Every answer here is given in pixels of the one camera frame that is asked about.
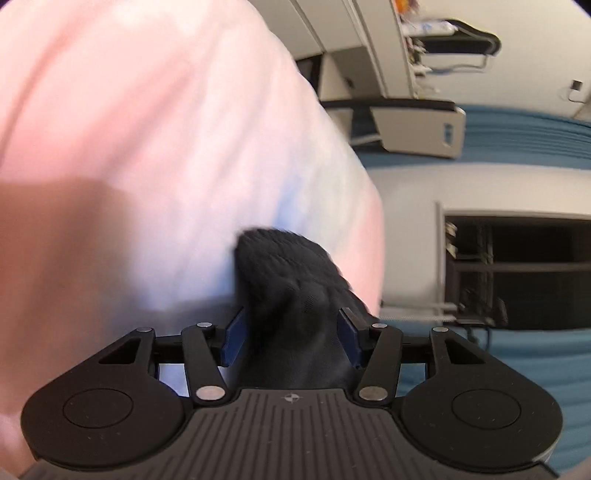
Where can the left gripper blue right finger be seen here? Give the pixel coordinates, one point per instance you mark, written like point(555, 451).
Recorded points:
point(374, 349)

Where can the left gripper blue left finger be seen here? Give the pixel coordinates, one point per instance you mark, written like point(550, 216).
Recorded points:
point(210, 349)

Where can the black pants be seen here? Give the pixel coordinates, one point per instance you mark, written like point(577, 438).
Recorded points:
point(292, 293)

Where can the dark window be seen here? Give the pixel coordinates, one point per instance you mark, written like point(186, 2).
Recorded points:
point(538, 265)

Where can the large blue curtain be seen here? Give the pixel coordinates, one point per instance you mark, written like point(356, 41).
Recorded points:
point(557, 360)

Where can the pastel bed sheet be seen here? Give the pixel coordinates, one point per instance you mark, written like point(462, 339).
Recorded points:
point(138, 139)

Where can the beige chair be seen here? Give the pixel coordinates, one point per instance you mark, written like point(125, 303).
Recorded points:
point(419, 127)

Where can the narrow blue curtain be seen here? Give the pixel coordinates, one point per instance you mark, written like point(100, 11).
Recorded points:
point(504, 136)

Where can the white dressing table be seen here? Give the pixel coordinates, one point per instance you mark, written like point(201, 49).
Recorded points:
point(360, 45)

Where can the black framed mirror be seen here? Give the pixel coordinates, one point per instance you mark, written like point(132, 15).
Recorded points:
point(459, 38)

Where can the small wall switch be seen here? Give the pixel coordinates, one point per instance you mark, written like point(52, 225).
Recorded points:
point(575, 85)

